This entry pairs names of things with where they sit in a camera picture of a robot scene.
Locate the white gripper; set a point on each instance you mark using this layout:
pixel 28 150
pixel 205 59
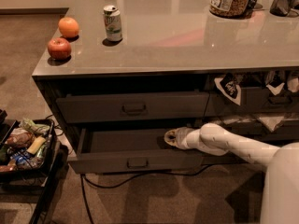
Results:
pixel 189 139

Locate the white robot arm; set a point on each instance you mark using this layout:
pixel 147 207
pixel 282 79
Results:
pixel 280 203

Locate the white paper in drawer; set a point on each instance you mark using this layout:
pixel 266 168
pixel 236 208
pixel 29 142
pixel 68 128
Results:
pixel 270 121

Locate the black white snack bag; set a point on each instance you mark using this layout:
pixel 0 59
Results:
pixel 229 87

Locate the grey cabinet with countertop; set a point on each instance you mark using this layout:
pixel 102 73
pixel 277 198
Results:
pixel 166 46

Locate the green white soda can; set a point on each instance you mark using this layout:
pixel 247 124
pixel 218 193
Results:
pixel 112 21

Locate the black tray of snacks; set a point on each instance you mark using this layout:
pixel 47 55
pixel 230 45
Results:
pixel 26 147

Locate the red apple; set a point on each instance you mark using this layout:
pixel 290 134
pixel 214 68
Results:
pixel 59 48

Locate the orange fruit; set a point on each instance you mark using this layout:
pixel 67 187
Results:
pixel 68 27

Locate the dark glass container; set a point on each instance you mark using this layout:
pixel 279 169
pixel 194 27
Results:
pixel 283 7

